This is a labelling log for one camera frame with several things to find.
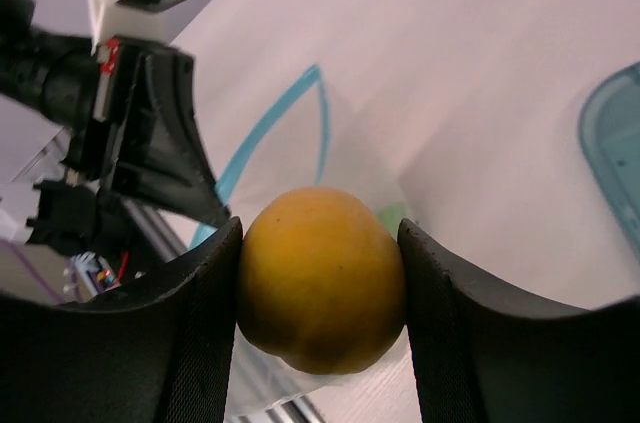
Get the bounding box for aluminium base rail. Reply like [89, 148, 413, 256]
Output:
[119, 200, 187, 284]

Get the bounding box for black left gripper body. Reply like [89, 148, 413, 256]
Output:
[64, 37, 230, 227]

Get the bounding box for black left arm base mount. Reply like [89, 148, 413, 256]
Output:
[62, 250, 146, 302]

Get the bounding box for clear zip bag teal zipper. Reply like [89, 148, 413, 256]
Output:
[195, 65, 412, 417]

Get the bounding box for yellow toy lemon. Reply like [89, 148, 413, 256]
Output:
[237, 186, 406, 375]

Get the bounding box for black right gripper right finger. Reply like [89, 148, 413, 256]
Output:
[397, 219, 639, 422]

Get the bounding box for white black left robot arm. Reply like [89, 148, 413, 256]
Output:
[1, 0, 230, 257]

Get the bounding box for teal plastic tray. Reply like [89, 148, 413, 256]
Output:
[578, 63, 639, 253]

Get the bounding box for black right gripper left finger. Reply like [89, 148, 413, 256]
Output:
[1, 218, 243, 422]

